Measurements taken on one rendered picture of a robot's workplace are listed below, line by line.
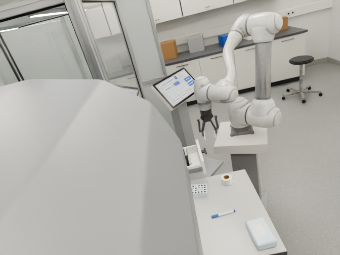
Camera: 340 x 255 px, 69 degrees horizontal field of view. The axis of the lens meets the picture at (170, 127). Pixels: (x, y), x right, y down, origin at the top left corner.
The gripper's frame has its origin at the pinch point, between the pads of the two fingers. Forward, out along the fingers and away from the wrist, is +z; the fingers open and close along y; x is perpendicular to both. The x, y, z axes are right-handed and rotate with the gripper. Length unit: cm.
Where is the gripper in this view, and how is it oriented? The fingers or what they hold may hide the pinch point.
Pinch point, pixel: (209, 135)
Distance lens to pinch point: 171.7
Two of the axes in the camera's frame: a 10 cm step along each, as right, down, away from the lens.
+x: 0.5, 4.4, -9.0
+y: -9.8, 2.1, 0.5
